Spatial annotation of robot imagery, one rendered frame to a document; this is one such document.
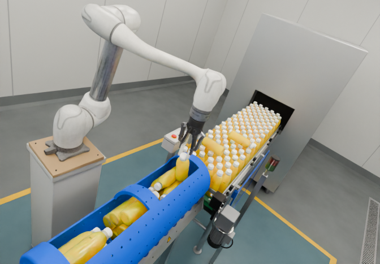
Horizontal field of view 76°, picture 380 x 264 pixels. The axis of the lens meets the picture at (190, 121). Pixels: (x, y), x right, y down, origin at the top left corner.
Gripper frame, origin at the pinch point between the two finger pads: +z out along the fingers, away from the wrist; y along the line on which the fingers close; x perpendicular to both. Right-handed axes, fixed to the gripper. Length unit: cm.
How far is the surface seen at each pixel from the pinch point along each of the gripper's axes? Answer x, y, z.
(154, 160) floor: 122, -87, 135
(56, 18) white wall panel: 98, -267, 20
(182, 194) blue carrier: -8.9, 10.2, 15.3
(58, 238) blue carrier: -56, -13, 25
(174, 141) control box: 34.7, -24.6, 25.2
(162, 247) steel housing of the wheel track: -16, 14, 48
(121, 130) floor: 131, -157, 136
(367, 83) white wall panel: 424, 96, -14
